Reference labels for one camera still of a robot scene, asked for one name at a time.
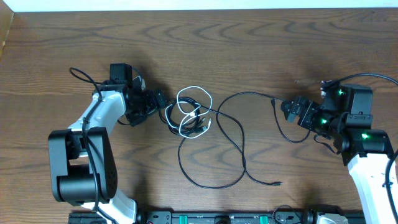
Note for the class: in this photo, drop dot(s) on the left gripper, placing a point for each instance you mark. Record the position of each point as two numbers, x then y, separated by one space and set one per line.
153 106

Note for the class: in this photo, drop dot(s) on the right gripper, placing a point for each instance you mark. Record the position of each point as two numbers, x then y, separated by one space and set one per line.
310 107

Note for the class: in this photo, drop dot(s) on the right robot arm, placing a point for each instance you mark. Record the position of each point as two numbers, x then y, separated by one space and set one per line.
345 117

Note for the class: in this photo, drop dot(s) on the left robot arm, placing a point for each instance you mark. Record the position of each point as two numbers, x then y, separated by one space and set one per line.
82 168

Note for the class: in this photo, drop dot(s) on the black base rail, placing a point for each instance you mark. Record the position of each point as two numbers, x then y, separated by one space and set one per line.
163 217

